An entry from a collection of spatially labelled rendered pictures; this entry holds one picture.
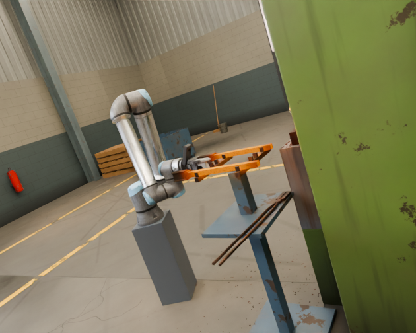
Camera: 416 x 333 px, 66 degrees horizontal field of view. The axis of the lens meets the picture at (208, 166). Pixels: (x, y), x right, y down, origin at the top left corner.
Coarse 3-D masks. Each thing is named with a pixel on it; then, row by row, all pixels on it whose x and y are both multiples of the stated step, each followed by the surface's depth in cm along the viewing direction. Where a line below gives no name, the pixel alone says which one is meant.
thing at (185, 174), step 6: (246, 162) 126; (252, 162) 123; (258, 162) 123; (204, 168) 139; (210, 168) 136; (216, 168) 133; (222, 168) 131; (228, 168) 130; (234, 168) 128; (246, 168) 125; (174, 174) 147; (180, 174) 146; (186, 174) 142; (192, 174) 141; (204, 174) 137; (174, 180) 148; (180, 180) 146
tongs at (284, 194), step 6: (282, 192) 155; (288, 192) 152; (276, 198) 150; (282, 198) 148; (276, 204) 144; (270, 210) 140; (246, 228) 131; (240, 234) 127; (234, 240) 123; (240, 240) 122; (228, 246) 120; (234, 246) 119; (222, 252) 118; (228, 252) 116; (216, 258) 115
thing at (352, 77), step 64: (320, 0) 101; (384, 0) 93; (320, 64) 108; (384, 64) 98; (320, 128) 116; (384, 128) 105; (320, 192) 125; (384, 192) 112; (384, 256) 121; (384, 320) 130
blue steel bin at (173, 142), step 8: (184, 128) 698; (160, 136) 757; (168, 136) 651; (176, 136) 667; (184, 136) 684; (168, 144) 649; (176, 144) 665; (184, 144) 681; (192, 144) 699; (144, 152) 687; (168, 152) 647; (176, 152) 663; (192, 152) 697
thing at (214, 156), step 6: (270, 144) 143; (234, 150) 156; (240, 150) 152; (246, 150) 150; (252, 150) 148; (258, 150) 146; (204, 156) 165; (210, 156) 162; (216, 156) 161; (228, 156) 157
